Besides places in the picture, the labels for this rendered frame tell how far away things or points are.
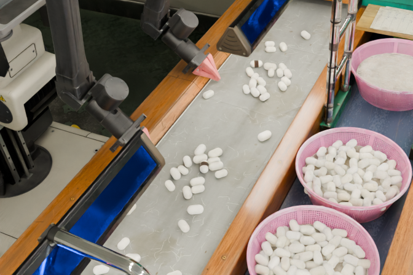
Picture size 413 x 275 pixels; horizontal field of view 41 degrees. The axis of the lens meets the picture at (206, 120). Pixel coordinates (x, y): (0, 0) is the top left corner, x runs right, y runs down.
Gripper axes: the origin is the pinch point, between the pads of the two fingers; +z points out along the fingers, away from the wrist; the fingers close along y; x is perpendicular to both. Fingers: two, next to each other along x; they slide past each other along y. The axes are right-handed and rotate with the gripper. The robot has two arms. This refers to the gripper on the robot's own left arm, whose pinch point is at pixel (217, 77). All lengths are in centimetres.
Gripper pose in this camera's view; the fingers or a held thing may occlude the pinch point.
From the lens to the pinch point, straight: 164.2
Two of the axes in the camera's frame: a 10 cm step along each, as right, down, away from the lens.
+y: 4.5, -6.1, 6.5
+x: -5.0, 4.4, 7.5
